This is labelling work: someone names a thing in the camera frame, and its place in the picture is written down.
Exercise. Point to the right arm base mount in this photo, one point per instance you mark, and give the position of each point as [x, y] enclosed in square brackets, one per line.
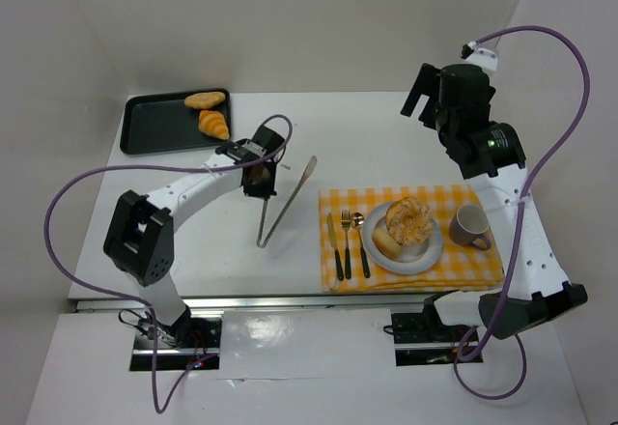
[421, 339]

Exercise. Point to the small ring bread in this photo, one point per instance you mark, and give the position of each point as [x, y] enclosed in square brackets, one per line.
[386, 244]

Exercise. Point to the black handled knife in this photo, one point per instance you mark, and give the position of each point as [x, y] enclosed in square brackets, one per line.
[333, 242]

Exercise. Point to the front aluminium rail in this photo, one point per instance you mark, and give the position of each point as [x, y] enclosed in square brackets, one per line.
[409, 301]

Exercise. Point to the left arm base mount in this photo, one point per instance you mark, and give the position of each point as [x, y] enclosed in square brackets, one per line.
[198, 350]

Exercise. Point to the metal tongs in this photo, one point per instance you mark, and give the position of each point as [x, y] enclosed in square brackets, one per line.
[262, 237]

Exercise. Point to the sugared round bread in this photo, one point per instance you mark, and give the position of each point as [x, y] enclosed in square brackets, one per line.
[408, 221]

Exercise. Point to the white plate blue rim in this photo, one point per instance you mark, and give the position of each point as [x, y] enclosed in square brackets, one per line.
[413, 259]

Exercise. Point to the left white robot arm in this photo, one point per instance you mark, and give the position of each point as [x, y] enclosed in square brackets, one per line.
[140, 238]

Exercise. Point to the black handled spoon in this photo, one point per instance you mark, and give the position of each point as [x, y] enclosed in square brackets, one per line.
[357, 222]

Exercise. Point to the black handled fork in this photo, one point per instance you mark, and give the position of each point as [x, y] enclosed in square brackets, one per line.
[346, 224]

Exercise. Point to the yellow checkered cloth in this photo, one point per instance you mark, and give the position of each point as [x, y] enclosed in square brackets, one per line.
[458, 267]

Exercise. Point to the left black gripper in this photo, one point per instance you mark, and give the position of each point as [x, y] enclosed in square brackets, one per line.
[259, 184]

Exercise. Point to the oval bread roll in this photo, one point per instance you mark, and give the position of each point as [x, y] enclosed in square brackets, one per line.
[204, 100]

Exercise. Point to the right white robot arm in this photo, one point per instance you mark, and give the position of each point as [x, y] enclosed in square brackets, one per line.
[489, 154]

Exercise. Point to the black baking tray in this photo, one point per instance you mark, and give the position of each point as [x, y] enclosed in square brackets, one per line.
[162, 123]

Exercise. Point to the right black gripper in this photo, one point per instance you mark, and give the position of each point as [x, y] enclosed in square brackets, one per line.
[430, 95]

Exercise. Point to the striped croissant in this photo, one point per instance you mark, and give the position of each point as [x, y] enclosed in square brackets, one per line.
[213, 124]

